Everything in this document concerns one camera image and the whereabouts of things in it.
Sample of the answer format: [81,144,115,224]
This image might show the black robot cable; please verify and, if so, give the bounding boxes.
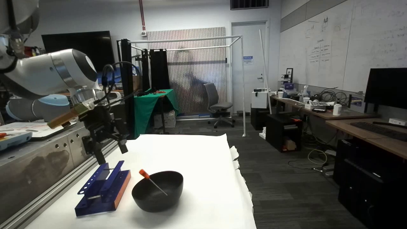
[98,60,137,108]

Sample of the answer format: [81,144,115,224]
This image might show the tan wrist camera mount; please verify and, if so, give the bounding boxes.
[45,103,93,130]

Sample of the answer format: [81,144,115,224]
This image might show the large black desk cabinet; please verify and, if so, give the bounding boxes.
[333,136,407,229]

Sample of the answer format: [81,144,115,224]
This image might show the black under-desk cabinet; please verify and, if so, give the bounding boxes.
[264,112,305,152]

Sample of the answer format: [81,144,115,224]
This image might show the light blue flat box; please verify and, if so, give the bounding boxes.
[0,130,33,152]

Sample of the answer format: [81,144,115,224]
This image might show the blue rack with orange base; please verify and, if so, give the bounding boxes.
[73,159,132,217]

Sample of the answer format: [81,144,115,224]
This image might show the cluttered wooden desk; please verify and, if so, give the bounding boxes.
[269,94,380,122]

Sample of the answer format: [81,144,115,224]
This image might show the wall air vent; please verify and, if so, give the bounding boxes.
[229,0,271,11]

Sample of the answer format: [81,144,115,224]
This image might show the green cloth covered table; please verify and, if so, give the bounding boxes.
[132,86,180,136]

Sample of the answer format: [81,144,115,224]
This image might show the aluminium table frame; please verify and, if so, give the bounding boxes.
[0,119,124,229]

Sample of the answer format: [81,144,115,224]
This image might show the white box device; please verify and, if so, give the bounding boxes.
[249,86,269,110]

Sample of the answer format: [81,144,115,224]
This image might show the orange handled screwdriver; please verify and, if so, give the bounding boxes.
[137,168,170,197]

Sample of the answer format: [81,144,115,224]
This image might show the grey office chair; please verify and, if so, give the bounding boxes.
[201,81,236,130]

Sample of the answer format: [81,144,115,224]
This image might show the black monitor on stand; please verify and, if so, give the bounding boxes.
[362,66,407,116]

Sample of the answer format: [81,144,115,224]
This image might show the white cup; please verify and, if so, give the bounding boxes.
[330,102,343,117]

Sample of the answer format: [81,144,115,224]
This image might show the large black screen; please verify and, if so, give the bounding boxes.
[40,29,115,74]

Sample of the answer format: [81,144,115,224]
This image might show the tall black pillar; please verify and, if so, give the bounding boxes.
[118,38,137,140]

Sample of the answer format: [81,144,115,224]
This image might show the grey blue domed device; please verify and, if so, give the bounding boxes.
[5,93,72,122]

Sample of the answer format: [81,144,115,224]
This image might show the white door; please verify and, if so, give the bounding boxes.
[230,20,269,114]

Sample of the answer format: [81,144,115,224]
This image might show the white table cloth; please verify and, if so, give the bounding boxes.
[24,132,258,229]

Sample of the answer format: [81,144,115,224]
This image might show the white pipe frame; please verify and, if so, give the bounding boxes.
[129,34,248,138]

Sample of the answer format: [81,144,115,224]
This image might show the black bowl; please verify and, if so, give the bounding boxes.
[129,169,185,213]

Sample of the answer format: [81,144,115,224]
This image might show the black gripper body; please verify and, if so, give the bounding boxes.
[80,104,128,147]

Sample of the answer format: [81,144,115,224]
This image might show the wide black pillar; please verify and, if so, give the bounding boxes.
[147,47,171,93]

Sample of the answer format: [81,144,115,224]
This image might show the brown wooden desk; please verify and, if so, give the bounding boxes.
[324,117,407,161]

